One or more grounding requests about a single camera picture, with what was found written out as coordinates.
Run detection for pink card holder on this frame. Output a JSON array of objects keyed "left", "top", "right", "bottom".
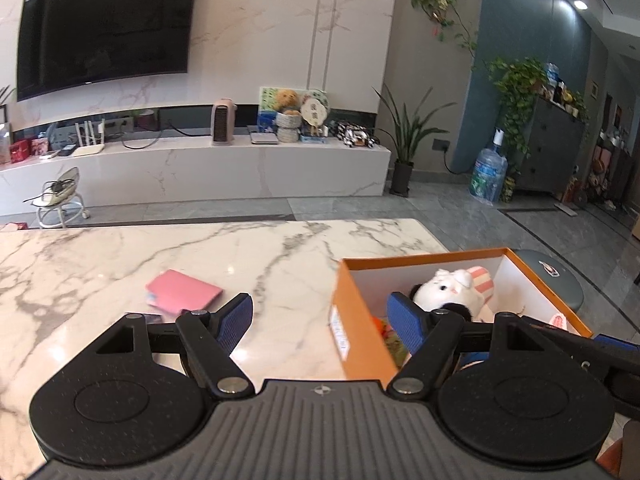
[{"left": 145, "top": 270, "right": 222, "bottom": 315}]

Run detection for white black plush dog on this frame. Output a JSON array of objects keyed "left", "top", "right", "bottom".
[{"left": 409, "top": 266, "right": 495, "bottom": 322}]

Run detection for orange crochet ball toy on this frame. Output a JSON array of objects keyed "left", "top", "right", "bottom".
[{"left": 372, "top": 316, "right": 401, "bottom": 347}]

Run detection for illustrated card box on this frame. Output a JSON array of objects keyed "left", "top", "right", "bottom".
[{"left": 125, "top": 312, "right": 163, "bottom": 325}]

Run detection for person right hand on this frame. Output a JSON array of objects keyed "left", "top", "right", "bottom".
[{"left": 597, "top": 439, "right": 623, "bottom": 478}]

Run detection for orange cardboard box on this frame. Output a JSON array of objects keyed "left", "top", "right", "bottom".
[{"left": 329, "top": 248, "right": 593, "bottom": 385}]

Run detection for grey round ottoman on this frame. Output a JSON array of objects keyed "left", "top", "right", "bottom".
[{"left": 515, "top": 249, "right": 584, "bottom": 313}]

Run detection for blue water bottle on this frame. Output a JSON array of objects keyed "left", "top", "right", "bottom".
[{"left": 470, "top": 129, "right": 508, "bottom": 204}]

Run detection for white marble tv cabinet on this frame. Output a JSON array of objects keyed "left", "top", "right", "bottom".
[{"left": 1, "top": 136, "right": 390, "bottom": 214}]

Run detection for dark drawer cabinet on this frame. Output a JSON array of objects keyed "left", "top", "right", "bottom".
[{"left": 516, "top": 98, "right": 586, "bottom": 195}]

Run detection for grey laptop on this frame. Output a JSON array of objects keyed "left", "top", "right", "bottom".
[{"left": 250, "top": 132, "right": 279, "bottom": 145}]

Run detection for white rolling stool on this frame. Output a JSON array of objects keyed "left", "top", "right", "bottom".
[{"left": 24, "top": 167, "right": 91, "bottom": 229}]

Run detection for potted long leaf plant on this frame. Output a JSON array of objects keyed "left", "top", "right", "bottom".
[{"left": 375, "top": 84, "right": 456, "bottom": 197}]

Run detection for black white toy cows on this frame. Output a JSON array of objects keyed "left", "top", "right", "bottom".
[{"left": 335, "top": 122, "right": 380, "bottom": 148}]

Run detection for green blue picture card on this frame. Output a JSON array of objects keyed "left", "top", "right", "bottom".
[{"left": 257, "top": 87, "right": 279, "bottom": 132}]

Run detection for white wifi router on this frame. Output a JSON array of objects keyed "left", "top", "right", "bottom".
[{"left": 72, "top": 119, "right": 105, "bottom": 157}]

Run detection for teddy bear in basket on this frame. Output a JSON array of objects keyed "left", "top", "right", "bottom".
[{"left": 276, "top": 89, "right": 302, "bottom": 143}]

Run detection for round paper fan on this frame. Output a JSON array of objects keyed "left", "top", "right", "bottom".
[{"left": 300, "top": 90, "right": 331, "bottom": 136}]

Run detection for climbing green vine plant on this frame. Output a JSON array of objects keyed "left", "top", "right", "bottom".
[{"left": 488, "top": 58, "right": 547, "bottom": 156}]

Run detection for black wall television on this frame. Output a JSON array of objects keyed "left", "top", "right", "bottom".
[{"left": 16, "top": 0, "right": 195, "bottom": 101}]

